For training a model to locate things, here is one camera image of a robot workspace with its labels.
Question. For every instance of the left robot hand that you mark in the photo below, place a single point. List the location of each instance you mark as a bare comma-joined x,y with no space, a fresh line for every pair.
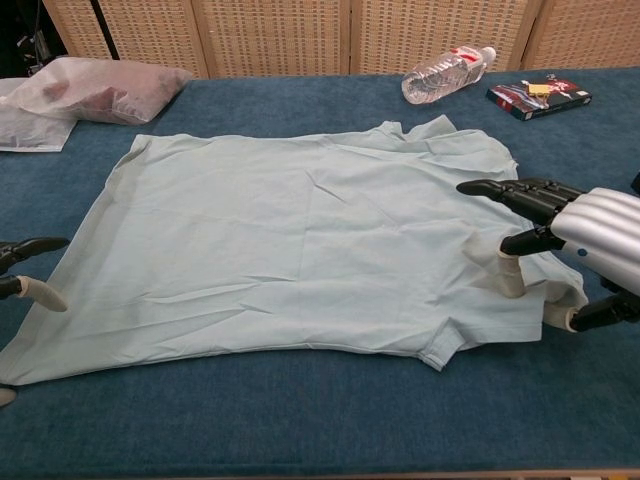
35,246

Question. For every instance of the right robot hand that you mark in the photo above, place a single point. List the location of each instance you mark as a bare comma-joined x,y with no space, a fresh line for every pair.
600,225

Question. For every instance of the light green t-shirt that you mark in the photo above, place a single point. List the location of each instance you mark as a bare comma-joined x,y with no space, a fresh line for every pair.
300,240

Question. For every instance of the dark printed flat box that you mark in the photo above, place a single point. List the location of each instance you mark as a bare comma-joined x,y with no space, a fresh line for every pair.
540,106

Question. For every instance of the plastic bag with red garment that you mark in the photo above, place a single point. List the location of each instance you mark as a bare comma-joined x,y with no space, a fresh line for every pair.
110,95

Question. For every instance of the clear plastic water bottle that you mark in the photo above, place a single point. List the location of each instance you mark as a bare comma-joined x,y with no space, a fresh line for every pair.
440,75

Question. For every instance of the woven wooden folding screen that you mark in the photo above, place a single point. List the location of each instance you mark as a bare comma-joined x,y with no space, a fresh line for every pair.
275,35

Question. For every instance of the blue felt table cover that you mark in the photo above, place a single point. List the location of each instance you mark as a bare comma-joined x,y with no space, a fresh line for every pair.
320,425

